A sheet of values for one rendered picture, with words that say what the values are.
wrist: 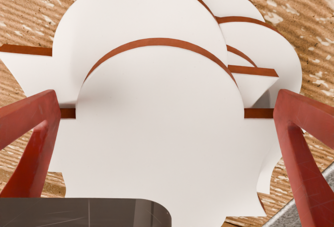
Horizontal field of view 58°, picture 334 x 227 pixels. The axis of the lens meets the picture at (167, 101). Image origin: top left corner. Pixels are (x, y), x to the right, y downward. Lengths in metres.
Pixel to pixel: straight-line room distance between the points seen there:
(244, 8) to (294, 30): 0.04
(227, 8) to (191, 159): 0.08
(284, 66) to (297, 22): 0.03
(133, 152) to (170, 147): 0.02
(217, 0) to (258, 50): 0.03
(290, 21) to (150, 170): 0.11
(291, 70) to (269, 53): 0.02
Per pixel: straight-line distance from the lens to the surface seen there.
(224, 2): 0.17
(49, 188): 0.29
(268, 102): 0.17
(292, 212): 0.35
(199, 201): 0.18
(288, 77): 0.17
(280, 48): 0.16
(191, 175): 0.17
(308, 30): 0.20
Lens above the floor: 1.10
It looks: 55 degrees down
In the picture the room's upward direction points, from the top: 180 degrees counter-clockwise
